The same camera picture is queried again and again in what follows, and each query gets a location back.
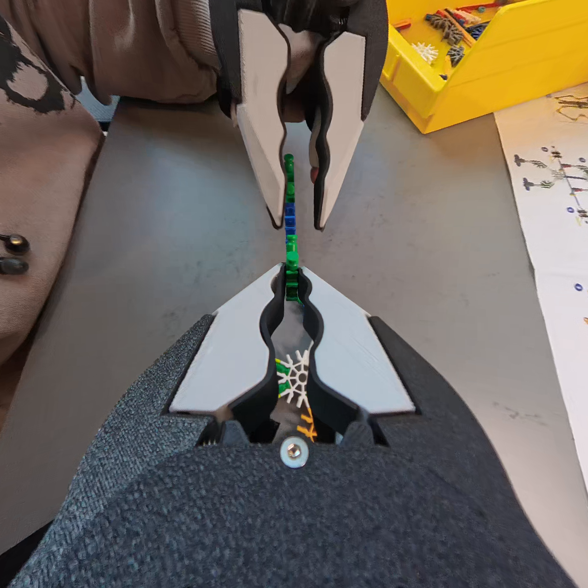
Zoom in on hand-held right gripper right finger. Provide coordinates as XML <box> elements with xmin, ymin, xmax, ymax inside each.
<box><xmin>297</xmin><ymin>266</ymin><xmax>416</xmax><ymax>435</ymax></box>

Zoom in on person's left hand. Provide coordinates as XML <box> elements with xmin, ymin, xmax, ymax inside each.
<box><xmin>284</xmin><ymin>91</ymin><xmax>322</xmax><ymax>185</ymax></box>

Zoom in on pile of loose toy pieces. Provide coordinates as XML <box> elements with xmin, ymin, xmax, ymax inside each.
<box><xmin>392</xmin><ymin>0</ymin><xmax>506</xmax><ymax>81</ymax></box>

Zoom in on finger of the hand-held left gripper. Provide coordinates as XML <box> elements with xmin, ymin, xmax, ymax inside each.
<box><xmin>236</xmin><ymin>9</ymin><xmax>293</xmax><ymax>230</ymax></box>
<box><xmin>313</xmin><ymin>30</ymin><xmax>368</xmax><ymax>231</ymax></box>

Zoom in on black wired earphones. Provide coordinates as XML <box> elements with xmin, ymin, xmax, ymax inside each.
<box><xmin>0</xmin><ymin>233</ymin><xmax>31</xmax><ymax>276</ymax></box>

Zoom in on yellow divided plastic bin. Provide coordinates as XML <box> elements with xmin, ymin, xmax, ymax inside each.
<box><xmin>379</xmin><ymin>0</ymin><xmax>588</xmax><ymax>135</ymax></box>

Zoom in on white toy instruction sheet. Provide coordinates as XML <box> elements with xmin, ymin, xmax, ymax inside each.
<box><xmin>494</xmin><ymin>83</ymin><xmax>588</xmax><ymax>466</ymax></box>

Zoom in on person's beige sweatshirt torso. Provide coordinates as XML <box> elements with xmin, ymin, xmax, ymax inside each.
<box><xmin>0</xmin><ymin>14</ymin><xmax>107</xmax><ymax>414</ymax></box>

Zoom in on person's left forearm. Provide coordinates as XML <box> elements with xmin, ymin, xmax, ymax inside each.
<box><xmin>0</xmin><ymin>0</ymin><xmax>221</xmax><ymax>105</ymax></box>

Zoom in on green and blue toy assembly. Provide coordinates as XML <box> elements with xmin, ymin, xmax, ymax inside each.
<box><xmin>283</xmin><ymin>154</ymin><xmax>305</xmax><ymax>305</ymax></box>

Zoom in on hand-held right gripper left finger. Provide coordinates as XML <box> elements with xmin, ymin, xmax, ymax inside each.
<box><xmin>169</xmin><ymin>263</ymin><xmax>288</xmax><ymax>432</ymax></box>

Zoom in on grey desk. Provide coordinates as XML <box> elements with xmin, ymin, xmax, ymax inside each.
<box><xmin>0</xmin><ymin>85</ymin><xmax>588</xmax><ymax>584</ymax></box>

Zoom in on multicoloured toy hand assembly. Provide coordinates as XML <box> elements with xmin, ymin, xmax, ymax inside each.
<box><xmin>274</xmin><ymin>349</ymin><xmax>319</xmax><ymax>444</ymax></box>

